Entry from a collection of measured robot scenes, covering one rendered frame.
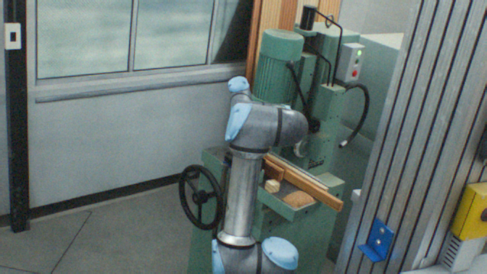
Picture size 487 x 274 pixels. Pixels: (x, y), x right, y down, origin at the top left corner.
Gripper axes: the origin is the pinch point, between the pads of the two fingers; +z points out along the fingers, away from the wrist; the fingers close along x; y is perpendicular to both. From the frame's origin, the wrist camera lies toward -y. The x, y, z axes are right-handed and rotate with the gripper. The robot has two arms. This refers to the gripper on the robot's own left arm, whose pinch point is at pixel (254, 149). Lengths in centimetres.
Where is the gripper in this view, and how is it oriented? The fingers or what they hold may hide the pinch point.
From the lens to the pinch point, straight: 218.1
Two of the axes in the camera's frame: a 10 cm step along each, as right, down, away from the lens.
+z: 2.3, 7.0, 6.8
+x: -6.7, -3.9, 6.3
